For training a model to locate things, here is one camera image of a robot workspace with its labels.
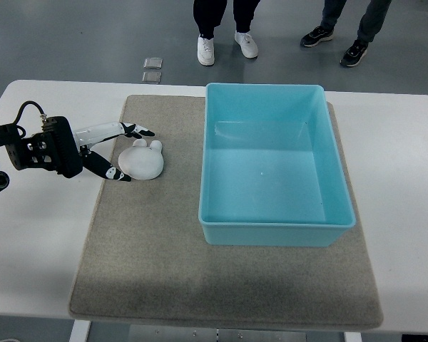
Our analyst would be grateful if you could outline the black white robot left hand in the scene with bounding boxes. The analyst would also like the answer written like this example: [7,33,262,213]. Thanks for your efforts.
[73,121,155,182]

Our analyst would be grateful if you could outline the white bunny plush toy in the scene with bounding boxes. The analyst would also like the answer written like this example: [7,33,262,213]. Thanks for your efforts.
[118,138,164,180]

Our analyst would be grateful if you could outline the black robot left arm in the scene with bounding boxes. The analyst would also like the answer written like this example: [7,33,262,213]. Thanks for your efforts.
[0,100,83,192]

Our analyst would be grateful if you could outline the light blue plastic box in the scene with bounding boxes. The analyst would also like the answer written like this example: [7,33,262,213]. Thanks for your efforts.
[198,83,357,247]

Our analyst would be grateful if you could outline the lower metal floor plate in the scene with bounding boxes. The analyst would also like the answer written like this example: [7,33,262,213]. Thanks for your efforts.
[142,71,162,84]

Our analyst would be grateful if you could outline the metal floor plate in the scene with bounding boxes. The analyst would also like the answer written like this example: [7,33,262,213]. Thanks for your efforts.
[143,57,163,70]
[142,71,162,84]

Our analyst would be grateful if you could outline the upper metal floor plate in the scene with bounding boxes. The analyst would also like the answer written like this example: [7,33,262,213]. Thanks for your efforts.
[143,57,163,70]

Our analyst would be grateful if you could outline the grey felt mat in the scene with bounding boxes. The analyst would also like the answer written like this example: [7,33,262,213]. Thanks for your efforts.
[68,95,383,331]

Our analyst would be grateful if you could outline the person in white sneakers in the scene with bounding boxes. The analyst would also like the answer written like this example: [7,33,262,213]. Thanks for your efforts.
[193,0,260,66]

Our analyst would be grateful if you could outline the white table leg left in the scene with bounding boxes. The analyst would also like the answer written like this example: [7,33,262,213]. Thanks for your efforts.
[68,320,91,342]

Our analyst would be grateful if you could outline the white table leg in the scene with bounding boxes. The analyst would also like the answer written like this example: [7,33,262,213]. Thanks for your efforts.
[68,320,91,342]
[344,332,362,342]

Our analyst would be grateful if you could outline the metal table crossbar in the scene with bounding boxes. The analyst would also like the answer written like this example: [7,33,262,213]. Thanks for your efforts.
[128,325,307,342]

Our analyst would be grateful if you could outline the person in black sneakers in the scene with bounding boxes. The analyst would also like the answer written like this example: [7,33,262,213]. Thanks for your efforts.
[300,0,393,68]

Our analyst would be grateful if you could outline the white table leg right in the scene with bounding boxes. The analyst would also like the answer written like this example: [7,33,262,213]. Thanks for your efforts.
[344,332,362,342]

